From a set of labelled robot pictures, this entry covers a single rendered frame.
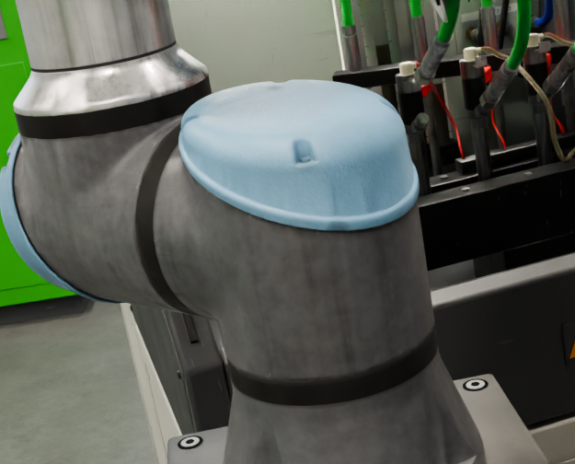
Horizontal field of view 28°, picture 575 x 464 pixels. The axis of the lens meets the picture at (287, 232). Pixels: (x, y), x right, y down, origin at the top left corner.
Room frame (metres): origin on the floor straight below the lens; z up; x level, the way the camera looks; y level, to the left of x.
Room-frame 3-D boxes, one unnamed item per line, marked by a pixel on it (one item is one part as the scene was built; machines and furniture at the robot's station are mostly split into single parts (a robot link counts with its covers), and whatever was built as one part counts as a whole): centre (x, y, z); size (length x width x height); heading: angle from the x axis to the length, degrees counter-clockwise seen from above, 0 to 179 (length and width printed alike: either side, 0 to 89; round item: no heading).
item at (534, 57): (1.33, -0.33, 1.02); 0.05 x 0.03 x 0.21; 12
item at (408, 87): (1.30, -0.17, 1.02); 0.05 x 0.03 x 0.21; 12
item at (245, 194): (0.59, -0.01, 1.20); 0.13 x 0.12 x 0.14; 47
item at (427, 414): (0.58, -0.01, 1.09); 0.15 x 0.15 x 0.10
